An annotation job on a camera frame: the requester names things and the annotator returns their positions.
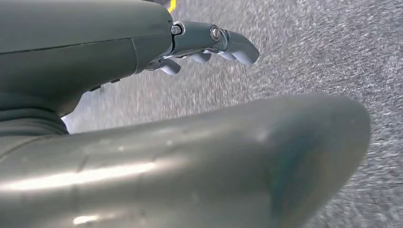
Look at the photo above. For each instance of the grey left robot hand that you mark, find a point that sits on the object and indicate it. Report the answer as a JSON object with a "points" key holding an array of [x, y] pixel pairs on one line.
{"points": [[78, 37]]}

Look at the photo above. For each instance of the yellow floor tape marking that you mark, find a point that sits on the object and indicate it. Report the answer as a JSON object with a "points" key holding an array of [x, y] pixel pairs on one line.
{"points": [[172, 4]]}

